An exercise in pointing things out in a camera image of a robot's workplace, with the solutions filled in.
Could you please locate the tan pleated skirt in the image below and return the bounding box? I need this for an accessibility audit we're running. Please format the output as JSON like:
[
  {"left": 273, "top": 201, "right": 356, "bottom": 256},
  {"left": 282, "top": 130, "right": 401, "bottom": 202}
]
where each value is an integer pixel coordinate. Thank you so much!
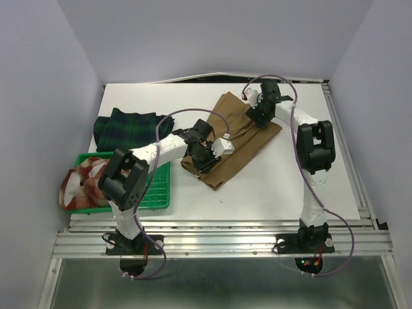
[{"left": 181, "top": 92, "right": 282, "bottom": 191}]

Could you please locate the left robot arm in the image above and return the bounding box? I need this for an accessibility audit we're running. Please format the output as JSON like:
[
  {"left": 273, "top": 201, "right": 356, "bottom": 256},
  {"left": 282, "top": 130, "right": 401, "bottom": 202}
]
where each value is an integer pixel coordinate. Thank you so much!
[{"left": 98, "top": 120, "right": 226, "bottom": 256}]

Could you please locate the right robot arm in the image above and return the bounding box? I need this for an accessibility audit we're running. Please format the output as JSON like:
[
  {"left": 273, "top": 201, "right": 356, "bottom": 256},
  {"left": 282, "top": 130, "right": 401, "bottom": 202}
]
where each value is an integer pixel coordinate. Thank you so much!
[{"left": 242, "top": 80, "right": 336, "bottom": 254}]

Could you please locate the green plastic tray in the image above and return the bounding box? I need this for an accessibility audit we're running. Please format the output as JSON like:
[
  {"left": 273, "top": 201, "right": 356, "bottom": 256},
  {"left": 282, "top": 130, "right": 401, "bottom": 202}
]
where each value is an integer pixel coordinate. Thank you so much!
[{"left": 67, "top": 152, "right": 171, "bottom": 214}]

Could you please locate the green plaid skirt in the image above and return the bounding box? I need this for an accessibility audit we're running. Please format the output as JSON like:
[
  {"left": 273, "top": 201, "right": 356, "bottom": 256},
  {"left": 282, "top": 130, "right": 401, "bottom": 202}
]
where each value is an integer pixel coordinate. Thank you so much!
[{"left": 93, "top": 108, "right": 174, "bottom": 152}]

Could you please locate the red plaid skirt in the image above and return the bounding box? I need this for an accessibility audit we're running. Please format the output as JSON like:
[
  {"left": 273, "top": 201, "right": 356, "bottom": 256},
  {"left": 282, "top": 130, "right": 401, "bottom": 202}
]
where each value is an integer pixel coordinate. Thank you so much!
[{"left": 59, "top": 156, "right": 109, "bottom": 211}]

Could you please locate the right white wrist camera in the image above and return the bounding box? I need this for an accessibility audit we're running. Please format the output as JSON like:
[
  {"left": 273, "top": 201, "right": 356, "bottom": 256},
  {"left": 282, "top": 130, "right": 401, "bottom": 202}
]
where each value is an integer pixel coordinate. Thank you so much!
[{"left": 241, "top": 88, "right": 263, "bottom": 109}]

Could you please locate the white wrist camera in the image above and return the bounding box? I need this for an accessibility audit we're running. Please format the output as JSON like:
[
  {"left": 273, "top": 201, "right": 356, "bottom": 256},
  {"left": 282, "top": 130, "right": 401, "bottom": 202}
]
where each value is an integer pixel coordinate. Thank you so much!
[
  {"left": 241, "top": 88, "right": 263, "bottom": 109},
  {"left": 211, "top": 138, "right": 234, "bottom": 158}
]

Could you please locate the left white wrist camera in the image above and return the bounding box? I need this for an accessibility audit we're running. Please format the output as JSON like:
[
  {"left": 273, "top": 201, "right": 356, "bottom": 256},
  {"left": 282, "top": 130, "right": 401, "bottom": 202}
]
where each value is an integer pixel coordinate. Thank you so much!
[{"left": 211, "top": 138, "right": 234, "bottom": 158}]

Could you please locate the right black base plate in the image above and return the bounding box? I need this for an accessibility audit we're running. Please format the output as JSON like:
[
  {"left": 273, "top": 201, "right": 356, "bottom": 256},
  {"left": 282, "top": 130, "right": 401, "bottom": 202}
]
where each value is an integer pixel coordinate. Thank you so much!
[{"left": 272, "top": 233, "right": 335, "bottom": 255}]

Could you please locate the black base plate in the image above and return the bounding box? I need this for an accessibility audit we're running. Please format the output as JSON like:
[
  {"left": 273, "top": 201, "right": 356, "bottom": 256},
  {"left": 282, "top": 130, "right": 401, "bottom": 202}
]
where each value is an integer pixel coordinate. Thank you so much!
[
  {"left": 272, "top": 233, "right": 335, "bottom": 255},
  {"left": 102, "top": 232, "right": 162, "bottom": 256}
]

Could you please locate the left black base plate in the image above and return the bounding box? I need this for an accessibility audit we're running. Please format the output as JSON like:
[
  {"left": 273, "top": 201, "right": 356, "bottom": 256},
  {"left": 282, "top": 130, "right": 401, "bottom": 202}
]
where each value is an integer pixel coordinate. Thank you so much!
[{"left": 102, "top": 232, "right": 162, "bottom": 256}]

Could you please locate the aluminium frame rail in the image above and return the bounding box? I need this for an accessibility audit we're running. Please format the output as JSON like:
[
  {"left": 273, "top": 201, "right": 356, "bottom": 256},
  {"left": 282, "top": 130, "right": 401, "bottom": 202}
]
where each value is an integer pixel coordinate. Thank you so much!
[{"left": 37, "top": 79, "right": 403, "bottom": 309}]

